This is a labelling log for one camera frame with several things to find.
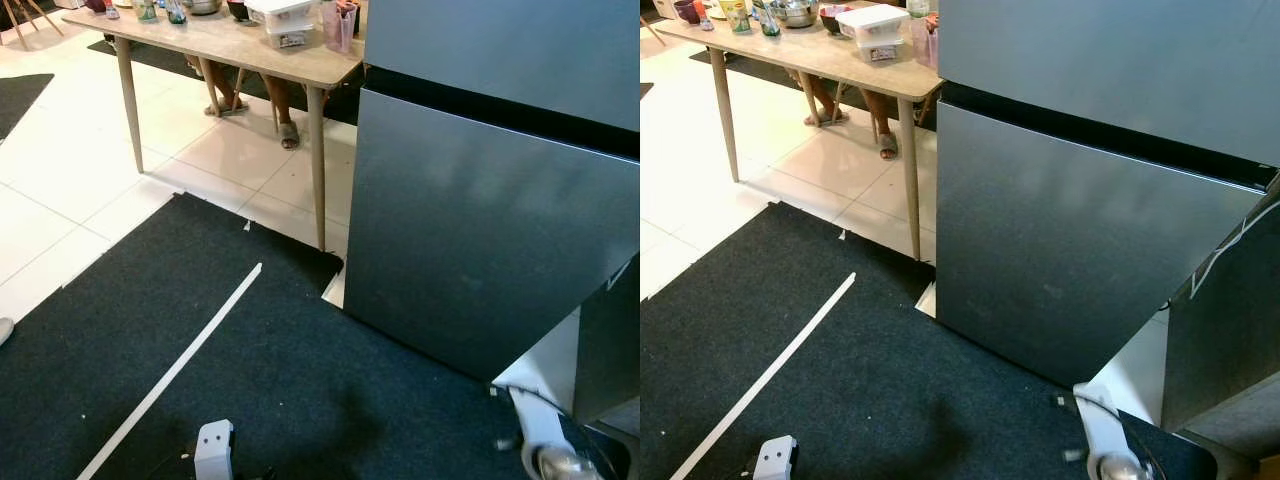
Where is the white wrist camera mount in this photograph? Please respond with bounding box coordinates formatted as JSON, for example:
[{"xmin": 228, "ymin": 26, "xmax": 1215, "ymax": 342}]
[
  {"xmin": 752, "ymin": 435, "xmax": 798, "ymax": 480},
  {"xmin": 1073, "ymin": 383, "xmax": 1131, "ymax": 471},
  {"xmin": 508, "ymin": 385, "xmax": 581, "ymax": 480},
  {"xmin": 193, "ymin": 420, "xmax": 236, "ymax": 480}
]

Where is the clear container white lid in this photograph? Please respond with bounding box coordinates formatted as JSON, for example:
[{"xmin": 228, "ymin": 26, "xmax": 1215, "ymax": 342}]
[
  {"xmin": 265, "ymin": 25, "xmax": 319, "ymax": 50},
  {"xmin": 855, "ymin": 40, "xmax": 907, "ymax": 64},
  {"xmin": 245, "ymin": 0, "xmax": 316, "ymax": 29},
  {"xmin": 835, "ymin": 5, "xmax": 911, "ymax": 46}
]

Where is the large black carpet mat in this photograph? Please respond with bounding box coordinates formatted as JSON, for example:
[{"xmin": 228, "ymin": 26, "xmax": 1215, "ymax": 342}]
[
  {"xmin": 640, "ymin": 202, "xmax": 1219, "ymax": 480},
  {"xmin": 0, "ymin": 193, "xmax": 633, "ymax": 480}
]

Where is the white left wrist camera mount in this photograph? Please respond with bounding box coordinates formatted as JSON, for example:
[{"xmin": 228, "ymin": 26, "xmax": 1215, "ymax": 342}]
[
  {"xmin": 193, "ymin": 420, "xmax": 236, "ymax": 480},
  {"xmin": 752, "ymin": 435, "xmax": 798, "ymax": 480}
]

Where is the bare person leg with sandal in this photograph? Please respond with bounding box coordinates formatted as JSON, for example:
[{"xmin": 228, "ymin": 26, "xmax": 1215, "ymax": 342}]
[
  {"xmin": 262, "ymin": 75, "xmax": 301, "ymax": 151},
  {"xmin": 803, "ymin": 70, "xmax": 851, "ymax": 128},
  {"xmin": 205, "ymin": 58, "xmax": 251, "ymax": 117},
  {"xmin": 862, "ymin": 88, "xmax": 901, "ymax": 161}
]

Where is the small black floor mat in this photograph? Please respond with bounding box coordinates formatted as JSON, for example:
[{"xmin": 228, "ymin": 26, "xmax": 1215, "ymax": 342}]
[{"xmin": 0, "ymin": 73, "xmax": 54, "ymax": 141}]

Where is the grey fridge body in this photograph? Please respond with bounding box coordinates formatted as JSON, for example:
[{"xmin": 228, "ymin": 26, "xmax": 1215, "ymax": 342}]
[
  {"xmin": 938, "ymin": 80, "xmax": 1280, "ymax": 433},
  {"xmin": 362, "ymin": 63, "xmax": 641, "ymax": 423}
]

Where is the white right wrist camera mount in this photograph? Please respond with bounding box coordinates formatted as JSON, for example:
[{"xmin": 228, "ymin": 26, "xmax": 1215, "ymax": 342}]
[
  {"xmin": 1073, "ymin": 383, "xmax": 1131, "ymax": 471},
  {"xmin": 508, "ymin": 385, "xmax": 581, "ymax": 480}
]

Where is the white tape strip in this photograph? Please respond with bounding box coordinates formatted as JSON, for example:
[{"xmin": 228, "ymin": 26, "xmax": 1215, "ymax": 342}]
[
  {"xmin": 670, "ymin": 272, "xmax": 858, "ymax": 480},
  {"xmin": 78, "ymin": 263, "xmax": 263, "ymax": 480}
]

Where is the pink clear plastic pitcher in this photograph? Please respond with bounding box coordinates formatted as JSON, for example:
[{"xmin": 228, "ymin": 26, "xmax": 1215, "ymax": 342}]
[
  {"xmin": 908, "ymin": 8, "xmax": 941, "ymax": 69},
  {"xmin": 320, "ymin": 0, "xmax": 361, "ymax": 54}
]

